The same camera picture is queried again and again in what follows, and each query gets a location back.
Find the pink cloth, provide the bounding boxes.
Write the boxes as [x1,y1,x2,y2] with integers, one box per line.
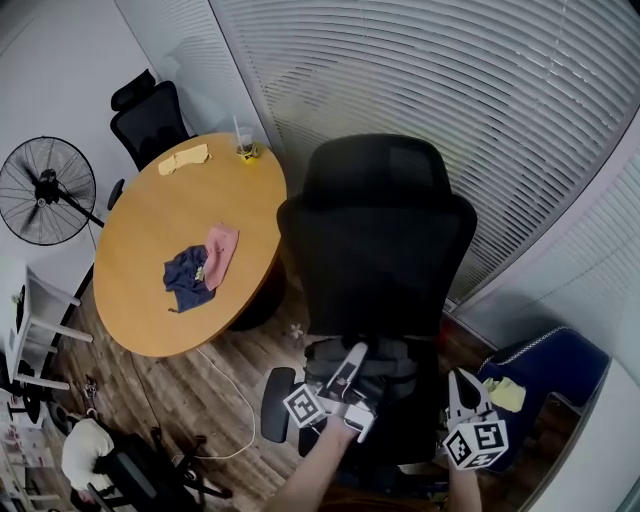
[201,223,241,291]

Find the black swivel chair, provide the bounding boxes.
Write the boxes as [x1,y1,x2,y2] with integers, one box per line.
[86,426,234,512]

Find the long yellow cloth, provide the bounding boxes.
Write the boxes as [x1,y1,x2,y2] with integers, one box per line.
[157,142,214,178]

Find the black mesh office chair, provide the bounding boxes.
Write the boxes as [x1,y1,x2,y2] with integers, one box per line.
[105,68,194,212]

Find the black standing fan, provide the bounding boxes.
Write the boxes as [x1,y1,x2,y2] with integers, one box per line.
[0,135,107,248]

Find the white desk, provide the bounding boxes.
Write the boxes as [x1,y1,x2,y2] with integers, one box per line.
[519,359,640,512]

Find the grey window blinds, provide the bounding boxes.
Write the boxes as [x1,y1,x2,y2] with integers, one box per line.
[114,0,640,351]

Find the small white table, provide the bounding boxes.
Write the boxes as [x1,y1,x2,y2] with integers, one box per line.
[0,259,95,392]

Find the person's right forearm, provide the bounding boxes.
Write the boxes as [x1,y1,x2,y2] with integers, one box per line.
[446,464,487,512]

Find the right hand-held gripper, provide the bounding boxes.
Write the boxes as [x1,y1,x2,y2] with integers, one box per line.
[441,369,509,472]

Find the black flat item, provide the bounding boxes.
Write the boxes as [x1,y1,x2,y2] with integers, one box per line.
[11,284,27,334]

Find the white cable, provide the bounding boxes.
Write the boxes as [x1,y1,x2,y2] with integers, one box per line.
[194,346,258,461]

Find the grey backpack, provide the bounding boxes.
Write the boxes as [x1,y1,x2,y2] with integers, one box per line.
[303,336,419,417]

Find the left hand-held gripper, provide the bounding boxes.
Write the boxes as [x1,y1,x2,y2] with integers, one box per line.
[282,341,379,444]

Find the black high-back office chair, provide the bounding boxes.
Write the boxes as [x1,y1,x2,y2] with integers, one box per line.
[260,133,479,482]

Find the round wooden table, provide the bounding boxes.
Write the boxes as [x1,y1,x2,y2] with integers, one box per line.
[92,131,289,359]

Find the person's left forearm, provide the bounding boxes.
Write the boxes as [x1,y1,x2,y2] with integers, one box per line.
[269,416,362,512]

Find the blue armchair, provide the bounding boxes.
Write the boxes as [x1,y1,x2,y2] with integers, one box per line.
[473,324,612,474]

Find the dark blue cloth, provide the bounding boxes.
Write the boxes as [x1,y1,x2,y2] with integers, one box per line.
[162,244,219,316]

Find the clear cup with straw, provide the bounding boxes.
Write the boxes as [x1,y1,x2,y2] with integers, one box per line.
[230,115,264,164]

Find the white printed boxes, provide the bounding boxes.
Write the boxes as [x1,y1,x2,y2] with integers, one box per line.
[0,394,57,472]

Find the small yellow cloth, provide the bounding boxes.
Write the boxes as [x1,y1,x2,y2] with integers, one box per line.
[481,375,528,414]

